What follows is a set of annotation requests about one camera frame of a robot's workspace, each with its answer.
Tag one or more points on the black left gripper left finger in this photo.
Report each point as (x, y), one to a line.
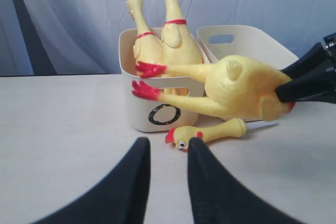
(121, 197)

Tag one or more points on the headless yellow chicken body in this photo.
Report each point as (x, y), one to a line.
(236, 87)

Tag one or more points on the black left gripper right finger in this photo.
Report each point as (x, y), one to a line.
(218, 197)

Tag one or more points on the yellow rubber chicken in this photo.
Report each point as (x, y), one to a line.
(179, 45)
(147, 47)

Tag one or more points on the detached yellow chicken head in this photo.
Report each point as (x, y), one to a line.
(181, 136)

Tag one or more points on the cream bin marked O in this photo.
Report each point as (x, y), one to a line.
(153, 116)

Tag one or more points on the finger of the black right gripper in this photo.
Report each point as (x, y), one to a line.
(318, 85)
(315, 56)

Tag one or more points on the cream bin marked X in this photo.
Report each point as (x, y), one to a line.
(224, 40)

